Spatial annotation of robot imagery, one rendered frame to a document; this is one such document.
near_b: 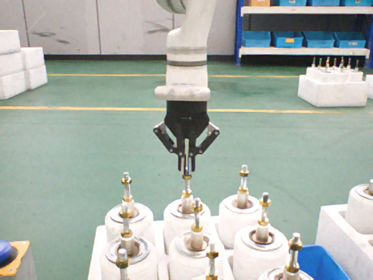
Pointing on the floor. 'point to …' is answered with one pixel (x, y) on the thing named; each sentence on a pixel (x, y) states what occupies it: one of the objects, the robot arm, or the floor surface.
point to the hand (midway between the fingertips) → (186, 164)
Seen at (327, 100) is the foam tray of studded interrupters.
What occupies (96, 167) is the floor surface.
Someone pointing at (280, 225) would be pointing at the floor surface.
